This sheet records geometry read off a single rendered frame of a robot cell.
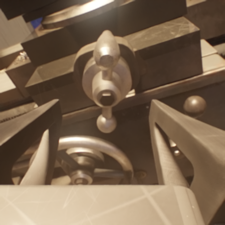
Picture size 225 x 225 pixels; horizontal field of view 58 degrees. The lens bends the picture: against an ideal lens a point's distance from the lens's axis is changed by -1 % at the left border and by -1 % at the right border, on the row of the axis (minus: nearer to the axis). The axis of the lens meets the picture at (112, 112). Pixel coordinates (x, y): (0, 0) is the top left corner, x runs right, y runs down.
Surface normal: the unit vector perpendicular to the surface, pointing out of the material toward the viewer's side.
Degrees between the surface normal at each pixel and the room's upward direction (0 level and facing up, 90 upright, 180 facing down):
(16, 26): 90
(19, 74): 90
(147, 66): 90
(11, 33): 90
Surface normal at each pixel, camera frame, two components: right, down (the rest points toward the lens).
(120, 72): 0.01, 0.60
